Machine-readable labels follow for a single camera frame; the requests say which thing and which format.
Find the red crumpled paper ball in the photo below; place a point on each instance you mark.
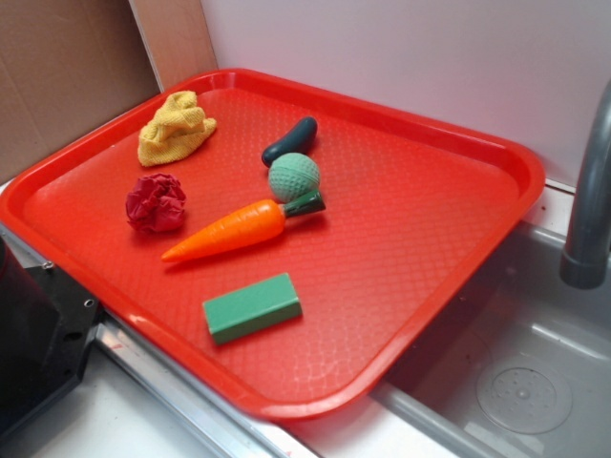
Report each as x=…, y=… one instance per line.
x=156, y=204

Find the orange plastic carrot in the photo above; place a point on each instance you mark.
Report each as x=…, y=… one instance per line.
x=252, y=224

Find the green wooden block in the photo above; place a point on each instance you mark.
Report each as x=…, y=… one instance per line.
x=251, y=309

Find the red plastic tray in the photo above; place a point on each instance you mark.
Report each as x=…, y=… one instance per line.
x=414, y=206

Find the green dimpled ball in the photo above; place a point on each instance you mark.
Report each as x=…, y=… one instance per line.
x=293, y=175

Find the grey plastic sink basin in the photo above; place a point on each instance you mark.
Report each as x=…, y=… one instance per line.
x=517, y=365

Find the grey faucet spout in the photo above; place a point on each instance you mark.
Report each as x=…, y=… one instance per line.
x=586, y=251

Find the dark green plastic pickle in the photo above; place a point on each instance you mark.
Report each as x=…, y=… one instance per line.
x=299, y=139

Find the yellow crumpled cloth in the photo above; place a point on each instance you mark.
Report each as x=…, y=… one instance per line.
x=178, y=128

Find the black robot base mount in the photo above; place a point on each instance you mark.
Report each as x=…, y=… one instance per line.
x=48, y=322

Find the brown cardboard panel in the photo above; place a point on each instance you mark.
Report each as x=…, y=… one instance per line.
x=68, y=67

